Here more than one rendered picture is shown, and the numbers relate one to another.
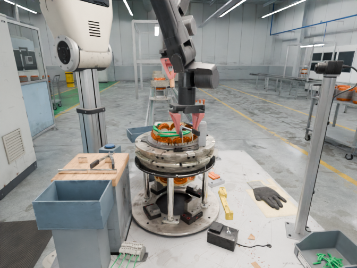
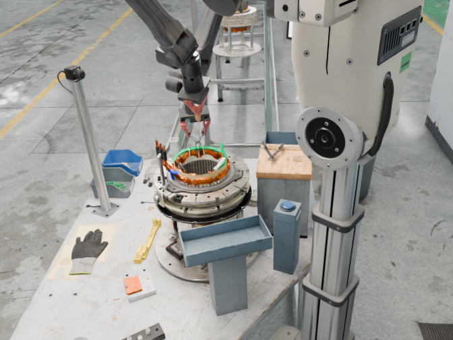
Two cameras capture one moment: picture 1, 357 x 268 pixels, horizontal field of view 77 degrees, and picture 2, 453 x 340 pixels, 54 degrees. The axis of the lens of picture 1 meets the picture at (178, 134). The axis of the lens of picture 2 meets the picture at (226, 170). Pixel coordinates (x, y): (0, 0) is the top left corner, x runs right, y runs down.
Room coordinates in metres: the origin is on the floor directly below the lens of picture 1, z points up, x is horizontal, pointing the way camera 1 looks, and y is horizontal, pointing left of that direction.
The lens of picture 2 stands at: (2.07, 0.34, 1.90)
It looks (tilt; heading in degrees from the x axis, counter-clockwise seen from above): 32 degrees down; 191
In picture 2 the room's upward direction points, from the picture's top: 3 degrees counter-clockwise
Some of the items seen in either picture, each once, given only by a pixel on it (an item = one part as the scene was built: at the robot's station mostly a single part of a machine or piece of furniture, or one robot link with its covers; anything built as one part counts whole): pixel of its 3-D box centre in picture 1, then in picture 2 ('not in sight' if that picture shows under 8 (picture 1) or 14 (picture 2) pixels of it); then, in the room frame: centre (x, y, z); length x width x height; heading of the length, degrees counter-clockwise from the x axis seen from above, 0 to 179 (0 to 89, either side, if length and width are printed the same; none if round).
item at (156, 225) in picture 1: (175, 202); (207, 241); (0.85, 0.01, 0.80); 0.39 x 0.39 x 0.01
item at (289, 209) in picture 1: (269, 195); (85, 249); (0.93, -0.43, 0.78); 0.31 x 0.19 x 0.01; 6
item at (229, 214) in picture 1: (224, 200); (147, 239); (0.87, -0.21, 0.80); 0.22 x 0.04 x 0.03; 179
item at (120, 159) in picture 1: (95, 167); (284, 160); (0.68, 0.28, 1.05); 0.20 x 0.19 x 0.02; 1
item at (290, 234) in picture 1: (298, 231); (106, 209); (0.69, -0.45, 0.78); 0.09 x 0.09 x 0.01; 71
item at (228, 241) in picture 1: (222, 234); not in sight; (0.65, -0.16, 0.81); 0.10 x 0.06 x 0.06; 63
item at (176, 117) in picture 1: (181, 120); (199, 124); (0.72, -0.01, 1.21); 0.07 x 0.07 x 0.09; 18
